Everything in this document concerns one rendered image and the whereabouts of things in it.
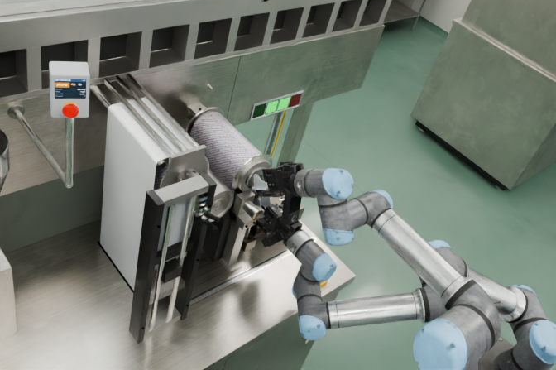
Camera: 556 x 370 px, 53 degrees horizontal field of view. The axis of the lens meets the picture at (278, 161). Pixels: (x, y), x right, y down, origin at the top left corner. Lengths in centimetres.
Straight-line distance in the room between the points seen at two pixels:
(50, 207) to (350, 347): 171
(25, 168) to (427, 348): 111
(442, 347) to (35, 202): 116
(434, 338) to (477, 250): 257
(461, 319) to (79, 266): 111
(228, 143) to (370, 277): 179
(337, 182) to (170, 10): 65
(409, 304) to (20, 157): 113
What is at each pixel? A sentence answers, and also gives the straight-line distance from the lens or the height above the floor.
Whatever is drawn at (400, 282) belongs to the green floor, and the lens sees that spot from 334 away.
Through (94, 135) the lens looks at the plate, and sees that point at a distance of 169.
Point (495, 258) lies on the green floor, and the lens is 385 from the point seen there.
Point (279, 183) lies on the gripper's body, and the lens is 152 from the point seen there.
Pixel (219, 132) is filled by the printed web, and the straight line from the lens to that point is 170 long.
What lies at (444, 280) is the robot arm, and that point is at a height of 139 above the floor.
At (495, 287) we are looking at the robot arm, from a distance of 193.
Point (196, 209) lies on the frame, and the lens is 136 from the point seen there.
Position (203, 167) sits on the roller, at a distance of 150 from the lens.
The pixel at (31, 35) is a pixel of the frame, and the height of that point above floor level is 161.
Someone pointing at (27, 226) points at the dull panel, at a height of 98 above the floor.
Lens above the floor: 232
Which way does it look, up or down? 38 degrees down
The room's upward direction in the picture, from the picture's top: 17 degrees clockwise
